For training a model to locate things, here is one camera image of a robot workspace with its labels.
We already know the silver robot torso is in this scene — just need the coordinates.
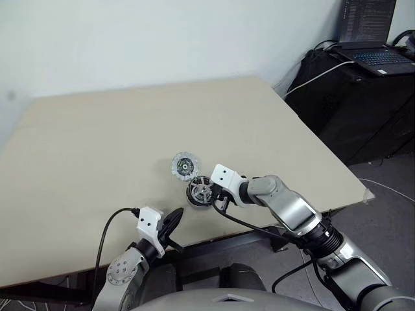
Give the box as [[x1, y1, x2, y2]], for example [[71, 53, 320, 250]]
[[128, 284, 327, 311]]

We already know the transparent round gear disc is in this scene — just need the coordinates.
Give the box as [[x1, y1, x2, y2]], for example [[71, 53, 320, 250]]
[[170, 151, 202, 184]]

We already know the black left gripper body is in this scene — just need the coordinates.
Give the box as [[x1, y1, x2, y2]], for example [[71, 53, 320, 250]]
[[157, 222, 183, 253]]

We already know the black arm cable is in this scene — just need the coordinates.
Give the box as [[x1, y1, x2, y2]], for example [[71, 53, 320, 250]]
[[93, 207, 142, 303], [212, 203, 326, 293]]

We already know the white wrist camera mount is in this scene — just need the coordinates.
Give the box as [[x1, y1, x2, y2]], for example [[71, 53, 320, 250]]
[[209, 163, 248, 207], [136, 205, 165, 259]]

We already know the white laptop cable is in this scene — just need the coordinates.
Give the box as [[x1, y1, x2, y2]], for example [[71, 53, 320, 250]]
[[285, 60, 356, 97]]

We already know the black rotor with silver spokes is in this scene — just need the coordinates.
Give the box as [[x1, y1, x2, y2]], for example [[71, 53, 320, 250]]
[[187, 176, 215, 203]]

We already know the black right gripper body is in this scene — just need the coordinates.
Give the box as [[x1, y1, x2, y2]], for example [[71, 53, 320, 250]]
[[211, 184, 235, 212]]

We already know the black open laptop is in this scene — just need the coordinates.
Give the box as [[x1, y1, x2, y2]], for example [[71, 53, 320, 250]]
[[328, 0, 415, 77]]

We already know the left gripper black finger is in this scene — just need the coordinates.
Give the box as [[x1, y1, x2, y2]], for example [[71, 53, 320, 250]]
[[161, 207, 185, 230], [166, 208, 185, 240]]

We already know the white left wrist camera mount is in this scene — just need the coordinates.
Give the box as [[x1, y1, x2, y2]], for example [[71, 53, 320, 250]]
[[136, 205, 165, 259]]

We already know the large black case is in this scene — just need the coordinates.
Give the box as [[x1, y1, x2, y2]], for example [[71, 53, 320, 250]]
[[285, 48, 415, 167]]

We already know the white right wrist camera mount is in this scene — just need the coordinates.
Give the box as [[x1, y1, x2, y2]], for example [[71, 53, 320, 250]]
[[209, 163, 248, 207]]

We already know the white floor cable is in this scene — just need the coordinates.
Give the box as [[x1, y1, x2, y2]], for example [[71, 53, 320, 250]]
[[359, 177, 415, 204]]

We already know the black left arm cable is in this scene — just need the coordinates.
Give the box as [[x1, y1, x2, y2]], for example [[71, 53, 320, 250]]
[[93, 207, 142, 303]]

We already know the dark rounded shape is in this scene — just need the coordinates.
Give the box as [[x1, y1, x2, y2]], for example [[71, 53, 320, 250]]
[[219, 263, 266, 293]]

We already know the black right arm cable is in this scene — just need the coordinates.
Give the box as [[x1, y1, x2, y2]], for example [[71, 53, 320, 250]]
[[212, 203, 326, 293]]

